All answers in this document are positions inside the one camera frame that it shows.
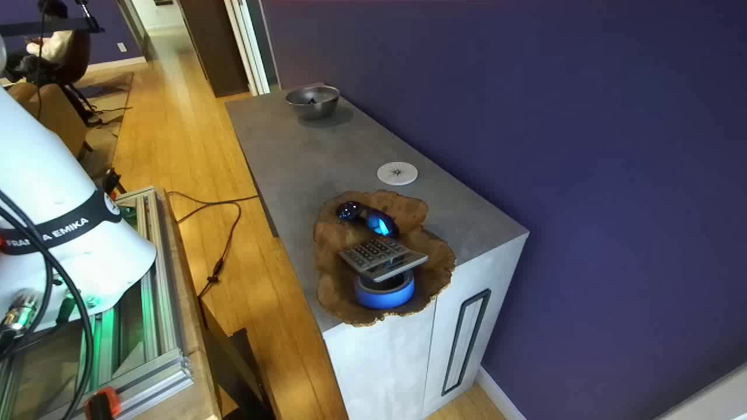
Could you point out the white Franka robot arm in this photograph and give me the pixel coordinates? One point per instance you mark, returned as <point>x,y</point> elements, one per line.
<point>47,177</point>

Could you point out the white round coaster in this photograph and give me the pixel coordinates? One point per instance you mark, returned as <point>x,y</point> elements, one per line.
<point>397,174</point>

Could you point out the blue bowl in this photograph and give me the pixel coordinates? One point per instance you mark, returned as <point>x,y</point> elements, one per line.
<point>386,295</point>

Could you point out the silver metal bowl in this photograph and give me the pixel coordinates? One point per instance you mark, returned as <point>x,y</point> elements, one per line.
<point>326,105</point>

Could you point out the black blue sunglasses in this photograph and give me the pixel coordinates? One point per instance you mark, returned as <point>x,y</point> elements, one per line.
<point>378,224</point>

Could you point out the grey remote control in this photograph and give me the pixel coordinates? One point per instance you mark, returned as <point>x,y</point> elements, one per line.
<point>384,257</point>

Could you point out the grey concrete cabinet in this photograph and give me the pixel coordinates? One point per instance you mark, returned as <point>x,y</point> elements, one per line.
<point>310,154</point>

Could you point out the brown wooden burl tray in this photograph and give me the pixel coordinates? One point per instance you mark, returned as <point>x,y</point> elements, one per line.
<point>434,270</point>

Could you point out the black flat panel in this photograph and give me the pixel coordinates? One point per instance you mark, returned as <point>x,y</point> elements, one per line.
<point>237,375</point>

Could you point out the white baseboard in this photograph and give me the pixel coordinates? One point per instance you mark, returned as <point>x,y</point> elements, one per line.
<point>498,392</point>

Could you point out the brown wooden door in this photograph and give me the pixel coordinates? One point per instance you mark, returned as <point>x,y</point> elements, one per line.
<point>212,48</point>

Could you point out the red clamp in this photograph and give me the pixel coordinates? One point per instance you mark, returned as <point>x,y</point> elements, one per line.
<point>104,403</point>

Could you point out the black office chair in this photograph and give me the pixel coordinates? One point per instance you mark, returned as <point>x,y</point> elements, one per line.
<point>65,60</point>

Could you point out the aluminium robot stand frame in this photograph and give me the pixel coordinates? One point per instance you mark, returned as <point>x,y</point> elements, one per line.
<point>166,312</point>

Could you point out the white wall socket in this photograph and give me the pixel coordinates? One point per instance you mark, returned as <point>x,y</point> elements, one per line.
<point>123,48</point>

